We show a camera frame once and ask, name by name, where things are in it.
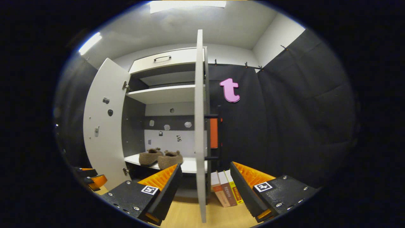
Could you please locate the brown book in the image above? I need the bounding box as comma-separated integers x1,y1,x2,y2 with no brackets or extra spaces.
218,171,238,206

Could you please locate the rectangular ceiling light panel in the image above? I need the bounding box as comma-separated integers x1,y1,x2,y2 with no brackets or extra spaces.
149,1,227,14

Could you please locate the white shoe cabinet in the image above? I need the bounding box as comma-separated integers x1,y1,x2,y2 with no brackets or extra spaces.
122,47,209,198

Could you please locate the white cabinet drawer front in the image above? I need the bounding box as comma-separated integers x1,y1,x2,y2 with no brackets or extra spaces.
129,47,206,75

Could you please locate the long ceiling light strip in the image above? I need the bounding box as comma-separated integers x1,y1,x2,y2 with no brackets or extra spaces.
78,32,103,56

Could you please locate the black backdrop cloth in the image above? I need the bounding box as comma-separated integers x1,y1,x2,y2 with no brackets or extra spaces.
54,55,98,168
207,28,359,190

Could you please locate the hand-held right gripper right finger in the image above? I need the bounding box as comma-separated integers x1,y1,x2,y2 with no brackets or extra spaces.
230,161,319,223

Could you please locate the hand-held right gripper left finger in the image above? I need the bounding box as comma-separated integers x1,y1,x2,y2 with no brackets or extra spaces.
101,163,183,226

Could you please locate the white shoe cabinet door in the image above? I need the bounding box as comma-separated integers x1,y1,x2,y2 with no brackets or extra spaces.
194,29,208,223
83,58,132,191

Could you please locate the brown fuzzy shoe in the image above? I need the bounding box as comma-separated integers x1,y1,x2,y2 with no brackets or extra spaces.
139,148,164,167
157,150,184,170

